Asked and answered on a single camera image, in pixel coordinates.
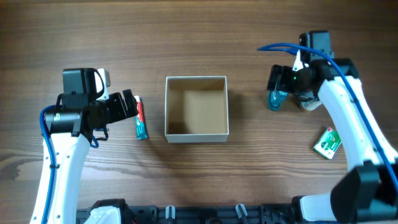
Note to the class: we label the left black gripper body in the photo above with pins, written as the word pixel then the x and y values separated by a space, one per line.
pixel 125 106

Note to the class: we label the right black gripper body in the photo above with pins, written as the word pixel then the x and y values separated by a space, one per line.
pixel 280 81

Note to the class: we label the blue mouthwash bottle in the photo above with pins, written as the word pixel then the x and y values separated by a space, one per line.
pixel 275 99

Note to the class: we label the white lotion tube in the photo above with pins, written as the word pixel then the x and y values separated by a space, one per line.
pixel 310 105

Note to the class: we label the green white small box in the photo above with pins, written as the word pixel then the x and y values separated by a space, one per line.
pixel 328 143

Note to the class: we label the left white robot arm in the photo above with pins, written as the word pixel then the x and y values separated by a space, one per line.
pixel 84 107

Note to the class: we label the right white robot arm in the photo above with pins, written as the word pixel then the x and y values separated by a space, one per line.
pixel 368 192

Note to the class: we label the red green toothpaste tube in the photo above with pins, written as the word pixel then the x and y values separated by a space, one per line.
pixel 141 130

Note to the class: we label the open beige cardboard box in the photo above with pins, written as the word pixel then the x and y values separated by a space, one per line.
pixel 196 109

